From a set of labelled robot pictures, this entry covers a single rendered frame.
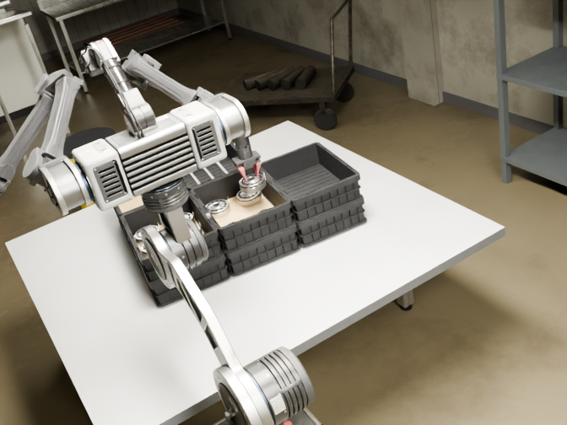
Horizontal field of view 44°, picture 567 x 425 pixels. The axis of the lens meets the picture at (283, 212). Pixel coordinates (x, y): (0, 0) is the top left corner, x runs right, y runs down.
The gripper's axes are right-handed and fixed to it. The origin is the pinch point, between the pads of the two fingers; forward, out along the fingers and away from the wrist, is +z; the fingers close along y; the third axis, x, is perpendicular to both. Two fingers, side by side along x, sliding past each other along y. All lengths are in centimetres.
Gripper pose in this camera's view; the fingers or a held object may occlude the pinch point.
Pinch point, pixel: (251, 177)
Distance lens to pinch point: 276.4
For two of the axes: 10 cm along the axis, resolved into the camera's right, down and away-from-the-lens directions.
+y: -9.1, 3.5, -2.4
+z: 2.0, 8.5, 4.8
